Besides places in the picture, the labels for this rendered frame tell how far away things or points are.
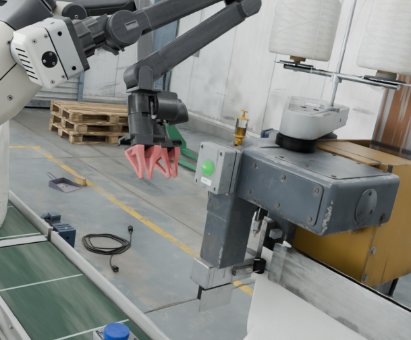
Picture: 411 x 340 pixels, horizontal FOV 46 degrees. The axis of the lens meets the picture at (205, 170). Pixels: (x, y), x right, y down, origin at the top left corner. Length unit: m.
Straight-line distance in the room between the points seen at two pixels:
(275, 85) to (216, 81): 1.36
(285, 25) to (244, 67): 7.02
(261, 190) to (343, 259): 0.34
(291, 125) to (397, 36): 0.29
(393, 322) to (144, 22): 0.83
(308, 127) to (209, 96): 7.85
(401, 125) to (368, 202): 0.42
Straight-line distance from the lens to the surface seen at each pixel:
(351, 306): 1.05
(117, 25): 1.16
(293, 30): 1.26
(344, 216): 0.90
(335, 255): 1.21
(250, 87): 8.15
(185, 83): 9.40
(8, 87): 1.24
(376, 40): 1.13
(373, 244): 1.18
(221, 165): 0.94
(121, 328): 1.20
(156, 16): 1.23
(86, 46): 1.14
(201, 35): 1.28
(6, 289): 2.29
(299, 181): 0.88
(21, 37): 1.11
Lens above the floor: 1.52
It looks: 14 degrees down
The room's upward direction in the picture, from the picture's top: 10 degrees clockwise
